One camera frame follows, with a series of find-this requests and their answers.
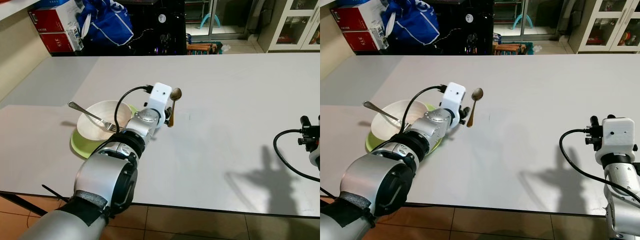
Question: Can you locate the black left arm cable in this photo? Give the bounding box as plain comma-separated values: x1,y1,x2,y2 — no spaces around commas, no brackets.
402,86,447,134
113,86,153,134

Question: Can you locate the wooden slatted rack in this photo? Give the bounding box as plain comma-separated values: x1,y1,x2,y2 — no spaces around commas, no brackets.
492,42,527,55
186,42,219,55

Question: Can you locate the silver metal fork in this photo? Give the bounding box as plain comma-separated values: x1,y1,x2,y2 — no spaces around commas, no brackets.
363,101,412,129
67,101,119,133

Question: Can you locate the light green plate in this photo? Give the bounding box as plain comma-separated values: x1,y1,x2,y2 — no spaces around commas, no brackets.
365,103,444,154
70,103,139,160

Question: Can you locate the white glass door cabinet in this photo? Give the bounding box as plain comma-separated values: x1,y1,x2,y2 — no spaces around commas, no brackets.
567,0,640,54
257,0,321,53

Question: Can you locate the white bowl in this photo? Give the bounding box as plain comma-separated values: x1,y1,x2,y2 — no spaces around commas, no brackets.
374,100,432,141
80,100,134,141

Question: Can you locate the red and white cardboard box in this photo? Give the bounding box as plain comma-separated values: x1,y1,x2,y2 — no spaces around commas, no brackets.
333,0,397,34
27,0,85,34

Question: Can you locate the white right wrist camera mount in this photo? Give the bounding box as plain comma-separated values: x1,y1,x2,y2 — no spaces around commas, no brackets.
601,117,636,157

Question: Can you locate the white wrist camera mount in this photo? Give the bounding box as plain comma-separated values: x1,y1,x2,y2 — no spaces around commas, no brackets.
601,117,636,157
439,82,467,122
147,82,174,120

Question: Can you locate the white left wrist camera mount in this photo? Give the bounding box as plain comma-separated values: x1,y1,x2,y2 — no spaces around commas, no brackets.
439,82,467,122
147,82,174,120

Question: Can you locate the black table leg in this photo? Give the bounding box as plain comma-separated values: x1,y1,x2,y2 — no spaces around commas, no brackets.
0,191,51,218

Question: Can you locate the blue fabric bag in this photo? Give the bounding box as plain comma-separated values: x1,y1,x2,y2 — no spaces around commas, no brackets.
79,0,135,49
386,0,442,49

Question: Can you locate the black cabinet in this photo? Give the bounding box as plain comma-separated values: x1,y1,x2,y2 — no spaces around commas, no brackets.
119,0,189,56
429,0,496,56

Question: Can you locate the teal plastic stool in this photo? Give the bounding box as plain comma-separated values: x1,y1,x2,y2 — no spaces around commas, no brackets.
199,13,224,31
510,13,534,30

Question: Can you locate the white printed carton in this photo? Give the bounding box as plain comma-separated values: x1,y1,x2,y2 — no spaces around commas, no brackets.
372,25,390,51
67,25,84,52

